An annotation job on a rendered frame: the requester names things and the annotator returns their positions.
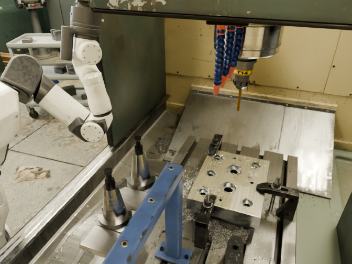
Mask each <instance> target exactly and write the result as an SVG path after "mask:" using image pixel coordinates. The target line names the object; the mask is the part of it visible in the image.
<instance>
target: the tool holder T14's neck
mask: <svg viewBox="0 0 352 264"><path fill-rule="evenodd" d="M253 68H254V64H239V63H238V64H237V67H236V69H237V70H242V71H249V70H252V69H253ZM234 74H235V73H234ZM235 75H238V74H235ZM251 75H252V74H251ZM240 76H249V75H240Z"/></svg>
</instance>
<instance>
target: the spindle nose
mask: <svg viewBox="0 0 352 264"><path fill-rule="evenodd" d="M243 28H244V32H243V33H242V34H243V38H242V44H241V50H240V55H239V56H238V57H239V58H245V59H260V58H267V57H271V56H273V55H275V54H277V53H278V52H279V49H280V46H281V43H282V37H283V32H284V26H277V25H262V24H249V25H248V26H244V27H243ZM216 29H217V25H214V49H216V46H217V45H216V41H217V39H216V35H217V34H216Z"/></svg>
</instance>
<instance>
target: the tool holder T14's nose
mask: <svg viewBox="0 0 352 264"><path fill-rule="evenodd" d="M249 77H250V76H240V75H235V78H234V79H233V83H234V85H235V87H236V88H237V89H239V90H244V89H245V88H246V87H247V86H248V85H249V84H250V80H249Z"/></svg>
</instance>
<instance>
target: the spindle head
mask: <svg viewBox="0 0 352 264"><path fill-rule="evenodd" d="M90 4H91V7H92V8H94V9H93V12H94V13H100V14H115V15H131V16H146V17H161V18H176V19H192V20H207V21H222V22H231V23H246V24H262V25H277V26H292V27H307V28H323V29H338V30H352V0H90Z"/></svg>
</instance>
